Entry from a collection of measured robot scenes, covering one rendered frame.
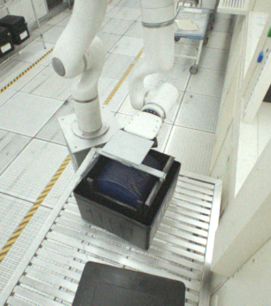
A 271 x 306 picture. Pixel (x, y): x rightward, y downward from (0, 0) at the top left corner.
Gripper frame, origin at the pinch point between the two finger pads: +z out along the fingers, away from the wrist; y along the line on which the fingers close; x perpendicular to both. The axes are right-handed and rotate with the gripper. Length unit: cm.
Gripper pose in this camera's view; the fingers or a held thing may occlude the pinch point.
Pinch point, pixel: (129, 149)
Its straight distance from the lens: 71.0
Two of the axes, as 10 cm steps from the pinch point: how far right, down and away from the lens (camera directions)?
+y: -8.9, -3.4, 2.9
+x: 0.0, -6.4, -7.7
